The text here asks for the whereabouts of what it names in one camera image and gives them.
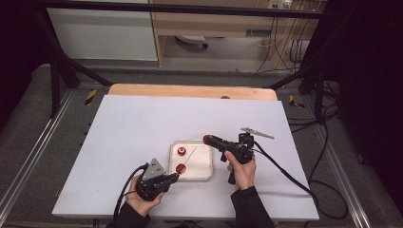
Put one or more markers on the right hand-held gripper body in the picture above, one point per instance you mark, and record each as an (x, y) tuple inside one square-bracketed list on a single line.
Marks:
[(242, 152)]

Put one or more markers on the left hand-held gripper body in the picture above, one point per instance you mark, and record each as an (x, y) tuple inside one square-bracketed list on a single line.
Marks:
[(153, 172)]

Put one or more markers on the white square tray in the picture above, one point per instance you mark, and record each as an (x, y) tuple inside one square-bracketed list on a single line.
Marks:
[(201, 164)]

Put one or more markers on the thin wooden skewer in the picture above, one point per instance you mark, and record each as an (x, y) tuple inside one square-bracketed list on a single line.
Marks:
[(190, 155)]

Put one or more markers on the person's right hand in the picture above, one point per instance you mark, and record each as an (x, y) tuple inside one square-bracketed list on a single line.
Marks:
[(244, 175)]

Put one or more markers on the person's left hand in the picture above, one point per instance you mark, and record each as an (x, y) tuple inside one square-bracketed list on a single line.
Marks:
[(141, 205)]

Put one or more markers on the light wooden table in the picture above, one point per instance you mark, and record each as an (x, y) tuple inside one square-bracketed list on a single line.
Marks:
[(158, 90)]

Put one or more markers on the white chair base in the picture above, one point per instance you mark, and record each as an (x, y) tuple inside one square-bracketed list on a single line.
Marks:
[(190, 39)]

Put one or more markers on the light wooden desk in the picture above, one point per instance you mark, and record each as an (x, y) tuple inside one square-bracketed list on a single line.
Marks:
[(206, 23)]

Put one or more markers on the white power strip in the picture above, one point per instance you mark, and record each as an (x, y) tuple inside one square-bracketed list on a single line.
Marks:
[(278, 3)]

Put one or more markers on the white cabinet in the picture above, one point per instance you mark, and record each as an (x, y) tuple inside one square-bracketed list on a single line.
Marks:
[(101, 34)]

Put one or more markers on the black curtain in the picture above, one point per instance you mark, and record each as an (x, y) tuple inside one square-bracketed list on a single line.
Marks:
[(370, 79), (15, 47)]

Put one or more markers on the aluminium floor rail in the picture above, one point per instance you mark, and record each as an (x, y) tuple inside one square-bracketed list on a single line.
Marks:
[(342, 177), (34, 148)]

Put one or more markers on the black metal frame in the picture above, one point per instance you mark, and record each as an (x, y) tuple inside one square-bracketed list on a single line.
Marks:
[(190, 9)]

